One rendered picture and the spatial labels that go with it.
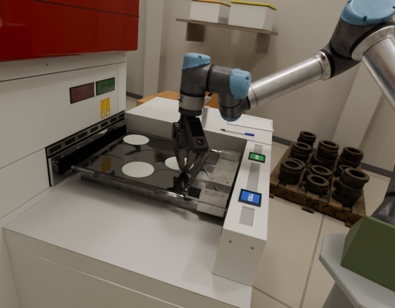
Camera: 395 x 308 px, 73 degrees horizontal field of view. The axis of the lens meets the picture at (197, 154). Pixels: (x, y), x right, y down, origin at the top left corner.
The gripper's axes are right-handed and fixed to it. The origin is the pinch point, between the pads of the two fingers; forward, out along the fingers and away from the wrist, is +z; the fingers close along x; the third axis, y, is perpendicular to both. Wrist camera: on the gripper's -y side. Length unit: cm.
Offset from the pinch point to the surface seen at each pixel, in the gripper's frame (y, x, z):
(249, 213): -29.3, -6.6, -4.3
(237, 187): -18.8, -8.6, -4.7
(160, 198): -3.3, 8.2, 8.0
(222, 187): -9.3, -9.6, 1.8
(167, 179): -2.9, 6.3, 1.4
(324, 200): 69, -159, 79
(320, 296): -1, -95, 91
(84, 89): 20.4, 29.6, -19.5
